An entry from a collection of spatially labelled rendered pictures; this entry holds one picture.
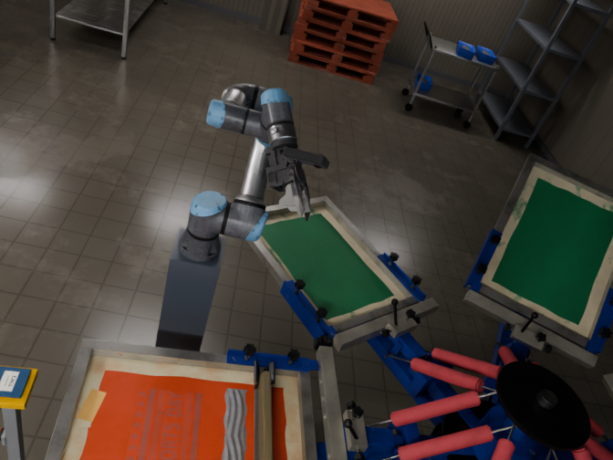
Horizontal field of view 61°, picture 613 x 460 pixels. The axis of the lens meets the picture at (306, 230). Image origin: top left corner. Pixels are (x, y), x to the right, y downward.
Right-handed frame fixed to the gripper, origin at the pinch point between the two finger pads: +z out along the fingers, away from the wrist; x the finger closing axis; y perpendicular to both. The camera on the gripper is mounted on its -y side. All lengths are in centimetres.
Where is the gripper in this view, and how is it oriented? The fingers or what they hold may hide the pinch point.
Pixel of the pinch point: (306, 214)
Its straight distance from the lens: 133.9
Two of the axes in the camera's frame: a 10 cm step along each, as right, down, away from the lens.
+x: -3.4, -1.5, -9.3
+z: 2.0, 9.5, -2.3
